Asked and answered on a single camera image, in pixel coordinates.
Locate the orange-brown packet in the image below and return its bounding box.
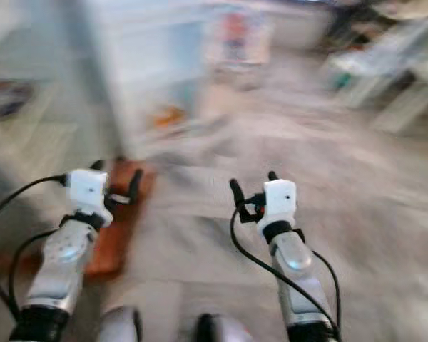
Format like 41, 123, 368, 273
86, 158, 158, 280

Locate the white fridge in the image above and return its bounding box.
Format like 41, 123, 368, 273
86, 0, 208, 154

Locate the small orange item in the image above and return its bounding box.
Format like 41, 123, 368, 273
153, 105, 188, 130

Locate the dark floor item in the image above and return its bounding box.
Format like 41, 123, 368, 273
0, 80, 36, 118

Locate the grey left robot leg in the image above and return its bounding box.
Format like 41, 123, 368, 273
96, 306, 143, 342

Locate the grey robot leg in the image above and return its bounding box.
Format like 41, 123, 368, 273
193, 313, 254, 342
96, 306, 143, 342

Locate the grey right robot leg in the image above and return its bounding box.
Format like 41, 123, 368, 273
193, 313, 254, 342

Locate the red and white item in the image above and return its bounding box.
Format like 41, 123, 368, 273
218, 11, 272, 68

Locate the white table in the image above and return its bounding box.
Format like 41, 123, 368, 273
321, 18, 428, 133

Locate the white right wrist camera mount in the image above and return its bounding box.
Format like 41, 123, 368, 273
257, 179, 298, 223

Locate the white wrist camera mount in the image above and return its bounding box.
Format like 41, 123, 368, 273
66, 169, 111, 218
257, 179, 298, 223

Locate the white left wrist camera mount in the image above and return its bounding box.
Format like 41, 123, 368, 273
66, 169, 111, 218

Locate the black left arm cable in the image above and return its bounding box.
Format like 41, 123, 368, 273
0, 175, 70, 321

